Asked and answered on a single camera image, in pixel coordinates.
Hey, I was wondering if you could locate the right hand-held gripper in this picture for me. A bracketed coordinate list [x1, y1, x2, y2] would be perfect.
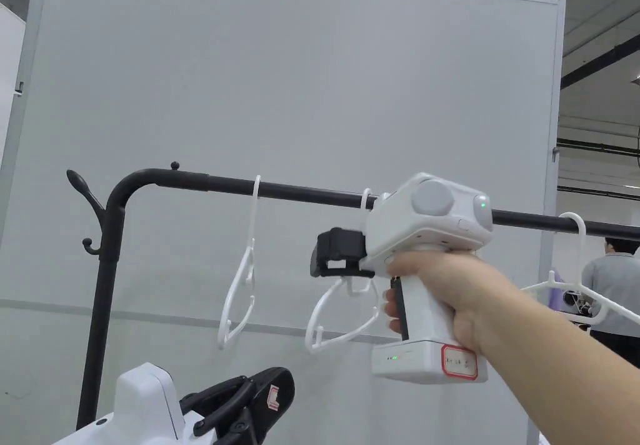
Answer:
[309, 172, 494, 384]

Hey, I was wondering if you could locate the person's right forearm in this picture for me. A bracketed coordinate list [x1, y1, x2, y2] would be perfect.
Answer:
[477, 284, 640, 445]

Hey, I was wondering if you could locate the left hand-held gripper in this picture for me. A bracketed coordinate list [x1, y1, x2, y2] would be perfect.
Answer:
[49, 362, 296, 445]

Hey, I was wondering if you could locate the white plastic clothes hanger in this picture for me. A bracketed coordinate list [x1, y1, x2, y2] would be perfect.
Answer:
[519, 212, 640, 327]
[217, 174, 264, 351]
[304, 187, 382, 356]

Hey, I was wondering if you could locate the person's right hand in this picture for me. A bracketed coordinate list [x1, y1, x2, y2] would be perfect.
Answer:
[382, 252, 516, 356]

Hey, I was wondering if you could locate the black metal clothes rack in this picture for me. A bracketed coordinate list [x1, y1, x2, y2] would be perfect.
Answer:
[66, 162, 640, 431]

